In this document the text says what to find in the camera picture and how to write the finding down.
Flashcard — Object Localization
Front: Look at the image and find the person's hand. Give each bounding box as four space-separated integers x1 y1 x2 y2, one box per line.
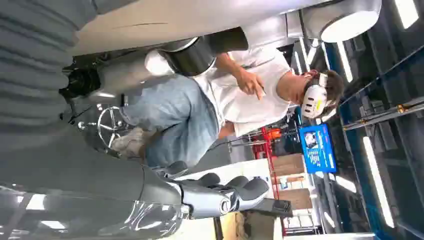
236 70 267 101

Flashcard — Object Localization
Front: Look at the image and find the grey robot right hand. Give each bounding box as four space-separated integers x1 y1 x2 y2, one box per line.
0 124 294 240

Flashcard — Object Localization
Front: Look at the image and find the robot right arm ribbed sleeve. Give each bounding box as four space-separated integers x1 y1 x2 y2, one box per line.
0 0 138 148

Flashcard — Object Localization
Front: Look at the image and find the long white ceiling light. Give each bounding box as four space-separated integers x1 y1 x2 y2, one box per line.
393 0 420 30
362 136 396 229
335 41 354 84

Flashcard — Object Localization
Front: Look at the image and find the person's shoe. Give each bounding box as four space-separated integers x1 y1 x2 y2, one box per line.
110 127 157 159

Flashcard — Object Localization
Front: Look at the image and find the round white ceiling lamp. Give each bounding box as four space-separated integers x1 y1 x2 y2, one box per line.
302 0 383 44

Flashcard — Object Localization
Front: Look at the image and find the red metal rack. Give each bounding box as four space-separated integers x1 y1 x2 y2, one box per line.
252 127 288 237

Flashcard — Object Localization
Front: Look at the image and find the blue display screen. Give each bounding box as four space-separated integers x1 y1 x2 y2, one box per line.
299 123 338 175

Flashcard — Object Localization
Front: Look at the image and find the wooden cabinet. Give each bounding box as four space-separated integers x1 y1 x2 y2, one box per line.
270 153 314 212

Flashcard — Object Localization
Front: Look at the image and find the person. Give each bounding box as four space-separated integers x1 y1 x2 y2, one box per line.
110 27 345 169

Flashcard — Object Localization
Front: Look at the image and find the white headset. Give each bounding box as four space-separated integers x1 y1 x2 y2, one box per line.
300 72 329 120

